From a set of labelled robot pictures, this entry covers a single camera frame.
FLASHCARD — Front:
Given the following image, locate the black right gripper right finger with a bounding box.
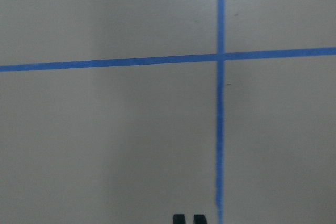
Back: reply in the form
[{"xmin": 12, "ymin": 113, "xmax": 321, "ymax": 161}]
[{"xmin": 193, "ymin": 214, "xmax": 208, "ymax": 224}]

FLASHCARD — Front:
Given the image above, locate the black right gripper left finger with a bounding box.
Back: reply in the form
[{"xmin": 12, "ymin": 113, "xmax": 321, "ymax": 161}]
[{"xmin": 172, "ymin": 214, "xmax": 185, "ymax": 224}]

